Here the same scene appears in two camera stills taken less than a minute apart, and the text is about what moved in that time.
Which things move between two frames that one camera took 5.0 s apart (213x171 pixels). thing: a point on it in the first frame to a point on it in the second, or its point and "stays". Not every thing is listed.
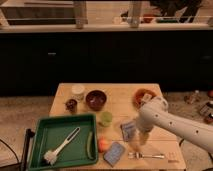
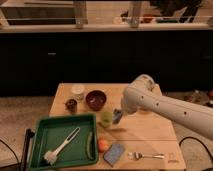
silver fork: [139, 156] stays
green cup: [106, 118] stays
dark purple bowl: [96, 100] stays
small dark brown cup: [71, 105] stays
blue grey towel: [128, 129] to [117, 115]
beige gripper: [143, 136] to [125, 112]
